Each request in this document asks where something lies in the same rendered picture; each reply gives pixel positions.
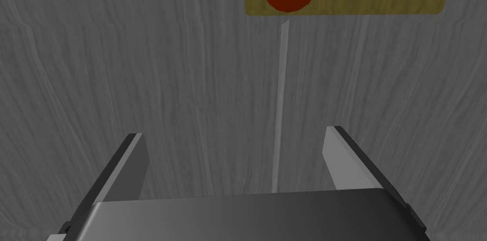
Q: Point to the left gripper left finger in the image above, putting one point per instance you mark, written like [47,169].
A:
[123,172]

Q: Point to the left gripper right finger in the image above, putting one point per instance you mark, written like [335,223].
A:
[352,163]

